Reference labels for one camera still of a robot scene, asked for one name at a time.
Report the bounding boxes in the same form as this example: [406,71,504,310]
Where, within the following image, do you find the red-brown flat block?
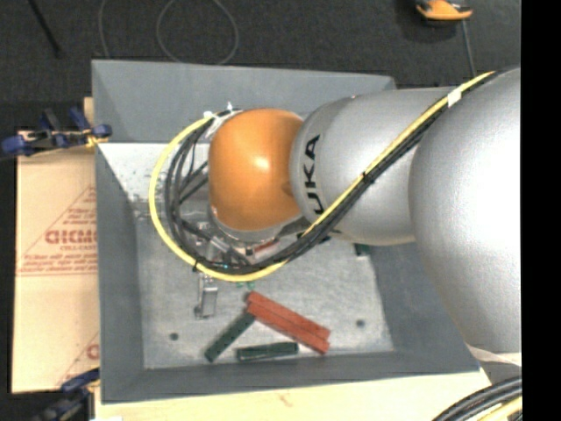
[245,290,332,343]
[244,300,330,356]

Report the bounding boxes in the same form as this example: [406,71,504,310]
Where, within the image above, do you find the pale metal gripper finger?
[203,285,220,318]
[194,275,207,320]

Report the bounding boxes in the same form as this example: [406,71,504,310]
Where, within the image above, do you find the grey metal bin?
[90,59,483,403]

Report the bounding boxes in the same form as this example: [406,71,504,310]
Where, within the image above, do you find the brown cardboard board red print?
[10,96,103,395]

